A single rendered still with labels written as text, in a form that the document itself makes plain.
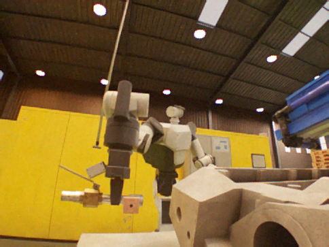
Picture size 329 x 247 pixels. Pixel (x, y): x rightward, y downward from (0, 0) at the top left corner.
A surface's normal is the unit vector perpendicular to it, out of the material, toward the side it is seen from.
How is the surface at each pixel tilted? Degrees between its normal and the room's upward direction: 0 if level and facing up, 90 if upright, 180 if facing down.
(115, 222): 90
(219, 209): 108
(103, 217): 90
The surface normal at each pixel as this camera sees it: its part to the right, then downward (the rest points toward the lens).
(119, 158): 0.29, -0.32
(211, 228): 0.27, -0.02
